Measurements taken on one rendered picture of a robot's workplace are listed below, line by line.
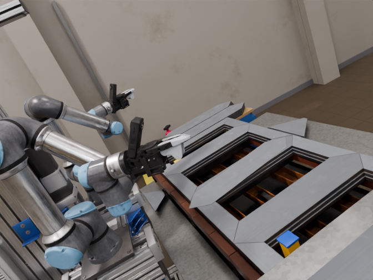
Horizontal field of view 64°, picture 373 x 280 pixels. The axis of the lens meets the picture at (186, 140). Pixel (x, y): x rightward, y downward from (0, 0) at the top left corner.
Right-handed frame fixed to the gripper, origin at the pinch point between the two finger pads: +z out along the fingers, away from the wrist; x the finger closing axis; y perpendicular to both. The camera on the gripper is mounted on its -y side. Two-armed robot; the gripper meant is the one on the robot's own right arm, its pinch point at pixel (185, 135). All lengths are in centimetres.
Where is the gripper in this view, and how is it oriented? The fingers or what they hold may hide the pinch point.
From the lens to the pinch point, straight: 82.5
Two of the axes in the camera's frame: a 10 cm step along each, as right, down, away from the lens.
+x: -1.8, 3.2, -9.3
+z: 9.1, -3.0, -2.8
